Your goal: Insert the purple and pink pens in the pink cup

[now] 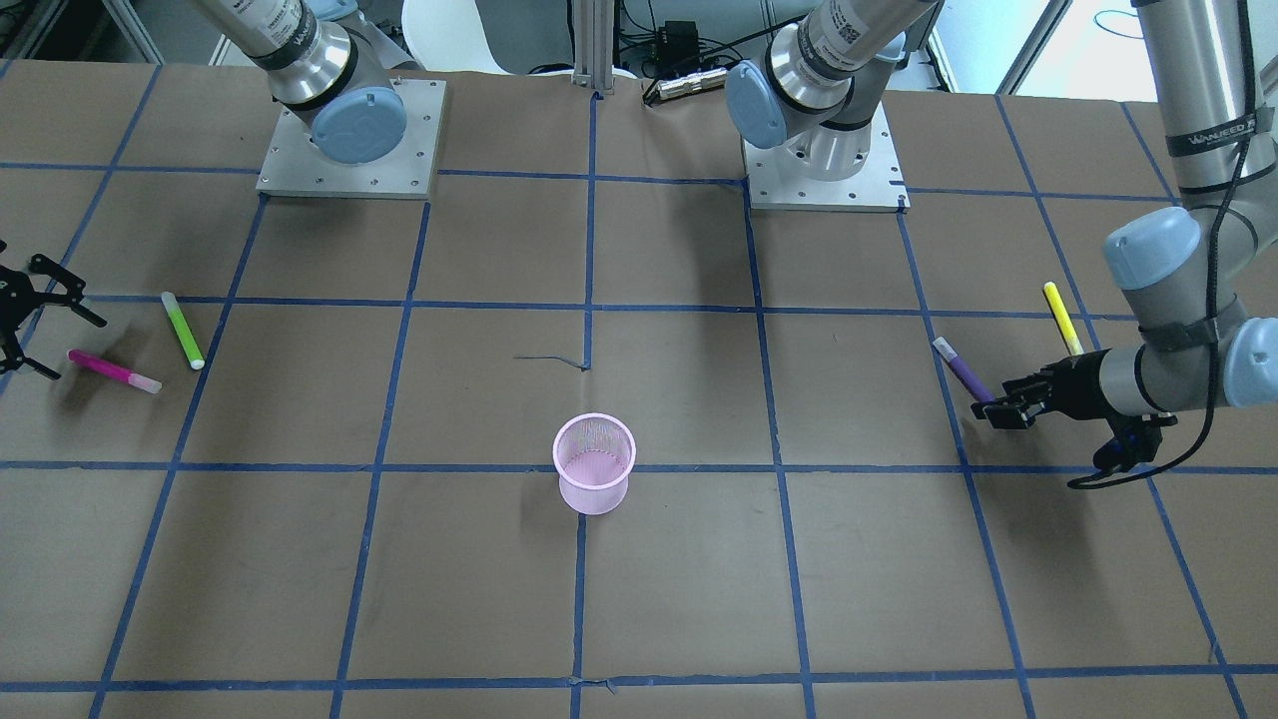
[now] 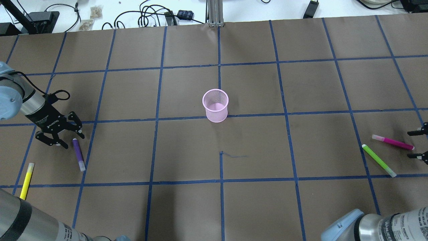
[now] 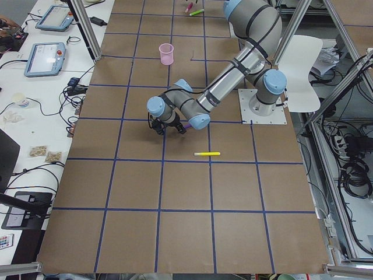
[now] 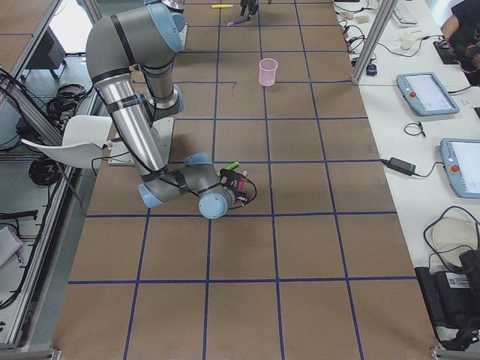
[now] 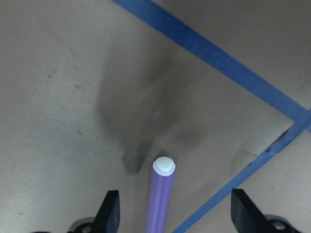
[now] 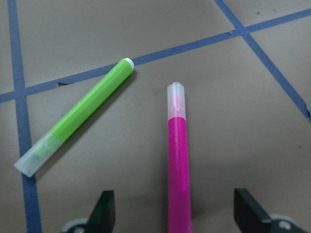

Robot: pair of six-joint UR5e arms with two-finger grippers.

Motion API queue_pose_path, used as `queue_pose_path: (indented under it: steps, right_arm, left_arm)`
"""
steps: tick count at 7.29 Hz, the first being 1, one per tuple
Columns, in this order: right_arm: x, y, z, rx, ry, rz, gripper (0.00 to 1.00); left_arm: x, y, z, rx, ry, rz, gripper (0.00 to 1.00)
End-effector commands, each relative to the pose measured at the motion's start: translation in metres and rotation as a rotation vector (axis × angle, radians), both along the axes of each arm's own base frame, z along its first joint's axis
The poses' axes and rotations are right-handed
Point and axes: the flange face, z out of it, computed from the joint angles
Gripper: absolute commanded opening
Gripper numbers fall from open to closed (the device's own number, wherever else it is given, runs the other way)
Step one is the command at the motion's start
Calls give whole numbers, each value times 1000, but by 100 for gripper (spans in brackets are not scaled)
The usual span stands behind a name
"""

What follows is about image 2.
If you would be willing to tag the pink pen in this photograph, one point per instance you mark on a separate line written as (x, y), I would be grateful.
(393, 142)

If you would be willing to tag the yellow pen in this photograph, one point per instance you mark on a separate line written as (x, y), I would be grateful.
(27, 180)

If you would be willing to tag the green pen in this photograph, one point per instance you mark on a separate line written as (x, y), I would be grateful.
(378, 160)

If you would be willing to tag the black camera stand base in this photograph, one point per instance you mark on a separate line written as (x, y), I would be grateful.
(33, 23)

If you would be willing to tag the pink mesh cup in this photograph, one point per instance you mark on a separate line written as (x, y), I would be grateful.
(215, 102)

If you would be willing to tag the purple pen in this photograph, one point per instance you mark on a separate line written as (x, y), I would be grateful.
(79, 154)

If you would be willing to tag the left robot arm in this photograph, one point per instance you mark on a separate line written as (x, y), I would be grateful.
(20, 221)

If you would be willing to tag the black power adapter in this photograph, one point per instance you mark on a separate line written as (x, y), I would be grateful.
(311, 9)

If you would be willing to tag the aluminium frame post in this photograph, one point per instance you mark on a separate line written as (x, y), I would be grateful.
(214, 13)

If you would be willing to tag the snack bag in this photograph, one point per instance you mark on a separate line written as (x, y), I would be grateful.
(96, 12)
(86, 25)

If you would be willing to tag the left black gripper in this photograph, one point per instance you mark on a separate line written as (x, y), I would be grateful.
(47, 117)

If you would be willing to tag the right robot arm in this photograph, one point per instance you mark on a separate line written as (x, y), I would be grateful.
(408, 226)

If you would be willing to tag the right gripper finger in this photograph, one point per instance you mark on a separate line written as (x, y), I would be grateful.
(420, 131)
(420, 156)

